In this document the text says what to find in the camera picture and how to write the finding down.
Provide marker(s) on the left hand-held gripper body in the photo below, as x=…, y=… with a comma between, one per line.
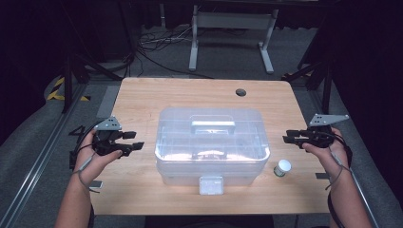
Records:
x=106, y=139

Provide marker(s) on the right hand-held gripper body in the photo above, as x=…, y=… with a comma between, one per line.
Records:
x=320, y=137

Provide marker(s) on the small white bottle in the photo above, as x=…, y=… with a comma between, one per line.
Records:
x=283, y=167

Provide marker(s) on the clear plastic storage box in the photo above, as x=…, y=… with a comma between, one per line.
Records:
x=212, y=158

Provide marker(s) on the person's right hand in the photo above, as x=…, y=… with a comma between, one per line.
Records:
x=332, y=160

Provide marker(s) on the person's left hand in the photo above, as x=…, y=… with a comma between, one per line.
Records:
x=92, y=164

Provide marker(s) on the grey tape tab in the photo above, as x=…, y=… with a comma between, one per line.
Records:
x=96, y=184
x=321, y=176

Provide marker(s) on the black metal stand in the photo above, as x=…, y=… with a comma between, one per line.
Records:
x=67, y=85
x=327, y=88

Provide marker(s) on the yellow black floor tape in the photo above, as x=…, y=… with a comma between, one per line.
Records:
x=58, y=83

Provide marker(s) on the person's dark clothing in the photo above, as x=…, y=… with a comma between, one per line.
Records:
x=209, y=222

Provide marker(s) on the white metal desk frame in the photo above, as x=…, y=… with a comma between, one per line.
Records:
x=233, y=20

